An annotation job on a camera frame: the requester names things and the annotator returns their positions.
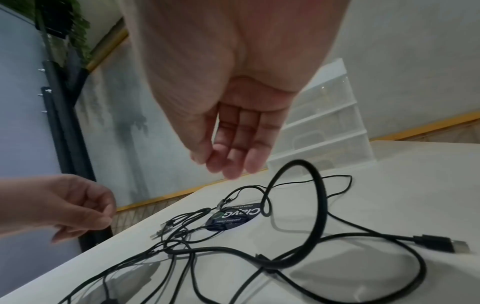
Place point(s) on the round purple sticker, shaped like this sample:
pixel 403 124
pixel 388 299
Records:
pixel 232 219

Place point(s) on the green hanging plant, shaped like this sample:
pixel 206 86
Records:
pixel 75 17

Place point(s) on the yellow wall trim bar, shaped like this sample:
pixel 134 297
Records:
pixel 108 47

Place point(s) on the white table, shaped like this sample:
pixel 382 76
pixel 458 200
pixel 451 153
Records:
pixel 393 193

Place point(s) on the person's left hand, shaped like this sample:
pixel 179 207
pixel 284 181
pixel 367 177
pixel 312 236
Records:
pixel 56 202

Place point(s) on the yellow metal lattice fence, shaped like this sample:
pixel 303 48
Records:
pixel 431 127

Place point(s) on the person's right hand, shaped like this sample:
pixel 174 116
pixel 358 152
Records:
pixel 232 74

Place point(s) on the white plastic drawer organizer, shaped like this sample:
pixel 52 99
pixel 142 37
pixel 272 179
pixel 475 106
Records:
pixel 330 118

